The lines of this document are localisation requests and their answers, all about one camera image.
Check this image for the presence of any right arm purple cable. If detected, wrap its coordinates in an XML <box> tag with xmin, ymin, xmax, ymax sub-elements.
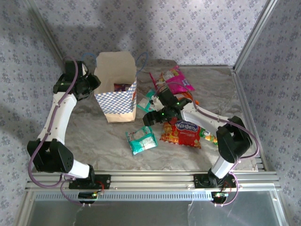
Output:
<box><xmin>155</xmin><ymin>81</ymin><xmax>261</xmax><ymax>208</ymax></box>

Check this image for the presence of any slotted grey cable duct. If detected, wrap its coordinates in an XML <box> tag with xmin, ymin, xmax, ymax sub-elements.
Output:
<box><xmin>34</xmin><ymin>191</ymin><xmax>214</xmax><ymax>202</ymax></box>

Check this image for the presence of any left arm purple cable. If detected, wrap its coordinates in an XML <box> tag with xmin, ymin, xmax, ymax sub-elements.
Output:
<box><xmin>27</xmin><ymin>56</ymin><xmax>92</xmax><ymax>208</ymax></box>

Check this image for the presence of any grey metal sheet panel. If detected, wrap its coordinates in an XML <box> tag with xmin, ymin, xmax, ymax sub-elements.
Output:
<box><xmin>17</xmin><ymin>190</ymin><xmax>290</xmax><ymax>226</ymax></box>

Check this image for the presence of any large teal snack packet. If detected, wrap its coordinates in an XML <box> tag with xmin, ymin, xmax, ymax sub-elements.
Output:
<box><xmin>125</xmin><ymin>126</ymin><xmax>158</xmax><ymax>156</ymax></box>

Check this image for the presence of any red candy bag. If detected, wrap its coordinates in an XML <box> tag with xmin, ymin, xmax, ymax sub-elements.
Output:
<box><xmin>159</xmin><ymin>117</ymin><xmax>202</xmax><ymax>149</ymax></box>

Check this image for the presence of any purple snack packet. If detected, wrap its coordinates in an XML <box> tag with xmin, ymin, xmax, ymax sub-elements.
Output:
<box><xmin>113</xmin><ymin>82</ymin><xmax>132</xmax><ymax>92</ymax></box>

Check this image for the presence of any orange snack packet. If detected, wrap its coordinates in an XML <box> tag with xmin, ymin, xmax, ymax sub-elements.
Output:
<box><xmin>174</xmin><ymin>92</ymin><xmax>200</xmax><ymax>105</ymax></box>

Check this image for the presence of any aluminium side rail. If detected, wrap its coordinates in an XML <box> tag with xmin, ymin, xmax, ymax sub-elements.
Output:
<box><xmin>231</xmin><ymin>67</ymin><xmax>270</xmax><ymax>172</ymax></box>

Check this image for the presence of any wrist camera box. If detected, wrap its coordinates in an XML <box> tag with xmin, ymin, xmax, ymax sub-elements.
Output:
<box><xmin>79</xmin><ymin>62</ymin><xmax>89</xmax><ymax>76</ymax></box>
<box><xmin>150</xmin><ymin>95</ymin><xmax>160</xmax><ymax>111</ymax></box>

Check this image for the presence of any aluminium frame post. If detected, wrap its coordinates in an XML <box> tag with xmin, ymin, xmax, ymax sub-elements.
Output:
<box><xmin>233</xmin><ymin>0</ymin><xmax>280</xmax><ymax>70</ymax></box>
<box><xmin>23</xmin><ymin>0</ymin><xmax>64</xmax><ymax>68</ymax></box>

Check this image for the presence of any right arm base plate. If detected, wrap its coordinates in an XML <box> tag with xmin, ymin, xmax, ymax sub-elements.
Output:
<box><xmin>193</xmin><ymin>173</ymin><xmax>237</xmax><ymax>189</ymax></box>

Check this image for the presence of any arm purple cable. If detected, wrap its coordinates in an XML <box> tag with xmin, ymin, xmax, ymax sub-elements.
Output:
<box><xmin>27</xmin><ymin>56</ymin><xmax>92</xmax><ymax>208</ymax></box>
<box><xmin>155</xmin><ymin>81</ymin><xmax>261</xmax><ymax>208</ymax></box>

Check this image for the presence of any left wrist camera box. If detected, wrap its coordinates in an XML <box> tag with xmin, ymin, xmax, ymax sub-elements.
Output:
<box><xmin>79</xmin><ymin>62</ymin><xmax>89</xmax><ymax>76</ymax></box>

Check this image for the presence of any pink snack packet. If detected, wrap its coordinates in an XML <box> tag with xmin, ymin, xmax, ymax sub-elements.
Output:
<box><xmin>149</xmin><ymin>65</ymin><xmax>196</xmax><ymax>95</ymax></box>

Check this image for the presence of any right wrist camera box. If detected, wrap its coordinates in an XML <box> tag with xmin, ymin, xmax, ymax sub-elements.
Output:
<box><xmin>150</xmin><ymin>95</ymin><xmax>160</xmax><ymax>111</ymax></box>

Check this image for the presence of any green yellow snack packet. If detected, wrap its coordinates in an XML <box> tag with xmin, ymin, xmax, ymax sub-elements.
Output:
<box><xmin>199</xmin><ymin>128</ymin><xmax>219</xmax><ymax>146</ymax></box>

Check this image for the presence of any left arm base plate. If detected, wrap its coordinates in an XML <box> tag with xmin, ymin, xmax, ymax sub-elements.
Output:
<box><xmin>68</xmin><ymin>174</ymin><xmax>111</xmax><ymax>189</ymax></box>

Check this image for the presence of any blue checkered paper bag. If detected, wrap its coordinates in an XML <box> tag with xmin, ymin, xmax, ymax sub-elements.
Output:
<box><xmin>81</xmin><ymin>51</ymin><xmax>149</xmax><ymax>123</ymax></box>

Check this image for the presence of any small teal snack packet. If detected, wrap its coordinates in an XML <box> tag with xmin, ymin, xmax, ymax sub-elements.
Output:
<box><xmin>136</xmin><ymin>89</ymin><xmax>157</xmax><ymax>113</ymax></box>

